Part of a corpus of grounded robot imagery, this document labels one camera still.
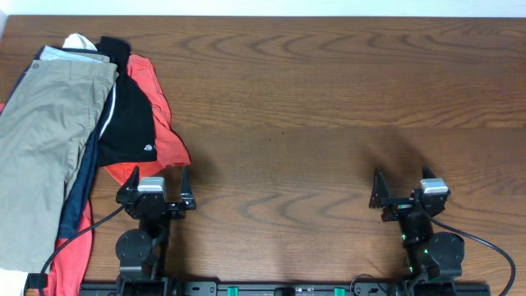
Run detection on khaki cotton shorts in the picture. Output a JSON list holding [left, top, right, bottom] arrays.
[[1, 56, 118, 273]]

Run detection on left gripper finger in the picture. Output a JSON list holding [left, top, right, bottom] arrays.
[[118, 166, 140, 197], [180, 166, 193, 201]]

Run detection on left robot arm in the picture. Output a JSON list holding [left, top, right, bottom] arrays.
[[115, 167, 196, 296]]

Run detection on black shorts white stripe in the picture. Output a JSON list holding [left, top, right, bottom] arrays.
[[95, 36, 157, 167]]

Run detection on red orange shorts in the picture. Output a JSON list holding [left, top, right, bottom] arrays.
[[44, 54, 190, 295]]

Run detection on white garment bottom left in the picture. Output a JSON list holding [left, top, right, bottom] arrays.
[[0, 269, 28, 296]]

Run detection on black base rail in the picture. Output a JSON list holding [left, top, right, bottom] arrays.
[[78, 280, 492, 296]]

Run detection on navy blue shorts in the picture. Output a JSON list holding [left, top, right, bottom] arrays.
[[13, 46, 114, 238]]

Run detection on white garment top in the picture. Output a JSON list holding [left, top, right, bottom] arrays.
[[62, 33, 97, 51]]

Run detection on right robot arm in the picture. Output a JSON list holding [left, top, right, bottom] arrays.
[[369, 167, 464, 295]]

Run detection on white garment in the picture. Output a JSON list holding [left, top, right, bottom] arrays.
[[0, 269, 28, 296], [62, 33, 97, 51]]

